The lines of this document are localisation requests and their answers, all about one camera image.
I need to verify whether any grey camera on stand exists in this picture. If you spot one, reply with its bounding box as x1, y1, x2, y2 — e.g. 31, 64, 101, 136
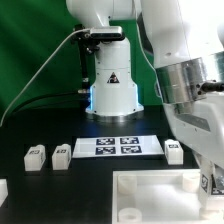
90, 26, 124, 41

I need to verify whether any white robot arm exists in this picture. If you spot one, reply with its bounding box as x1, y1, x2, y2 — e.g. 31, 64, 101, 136
66, 0, 224, 169

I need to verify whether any black cable on table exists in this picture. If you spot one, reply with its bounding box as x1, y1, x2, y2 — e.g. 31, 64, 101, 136
3, 91, 88, 124

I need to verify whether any white camera cable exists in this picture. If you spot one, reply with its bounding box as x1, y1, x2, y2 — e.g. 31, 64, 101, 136
0, 27, 92, 128

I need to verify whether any white part left edge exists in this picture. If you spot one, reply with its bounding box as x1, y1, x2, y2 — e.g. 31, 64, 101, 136
0, 179, 8, 207

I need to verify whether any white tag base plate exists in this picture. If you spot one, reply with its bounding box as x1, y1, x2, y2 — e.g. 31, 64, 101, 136
73, 135, 163, 158

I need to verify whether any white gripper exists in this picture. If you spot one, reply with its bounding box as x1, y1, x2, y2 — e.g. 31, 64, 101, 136
163, 93, 224, 168

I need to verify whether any white square table top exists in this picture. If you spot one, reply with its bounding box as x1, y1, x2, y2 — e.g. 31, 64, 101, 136
112, 169, 224, 224

